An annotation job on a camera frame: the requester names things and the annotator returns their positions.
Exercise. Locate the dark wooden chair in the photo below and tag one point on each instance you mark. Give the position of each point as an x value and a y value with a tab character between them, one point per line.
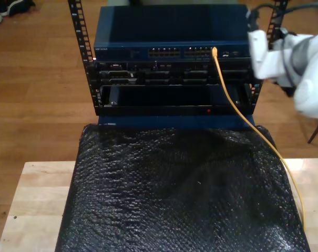
313	134

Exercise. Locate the blue flat panel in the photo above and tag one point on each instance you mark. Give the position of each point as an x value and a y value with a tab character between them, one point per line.
174	123

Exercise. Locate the black rack tray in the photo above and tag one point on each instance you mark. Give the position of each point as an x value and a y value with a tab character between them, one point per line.
161	110

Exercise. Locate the black rack server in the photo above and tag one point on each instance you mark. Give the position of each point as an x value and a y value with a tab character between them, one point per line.
148	76

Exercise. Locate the black bubble mat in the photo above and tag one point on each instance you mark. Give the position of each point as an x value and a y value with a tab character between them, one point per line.
174	199

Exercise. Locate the dark sneaker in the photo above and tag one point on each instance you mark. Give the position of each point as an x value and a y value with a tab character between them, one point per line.
16	6

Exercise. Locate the black perforated rack post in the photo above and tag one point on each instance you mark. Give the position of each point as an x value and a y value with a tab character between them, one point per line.
76	26
275	15

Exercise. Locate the blue network switch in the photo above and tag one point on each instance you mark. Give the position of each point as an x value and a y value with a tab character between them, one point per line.
174	26

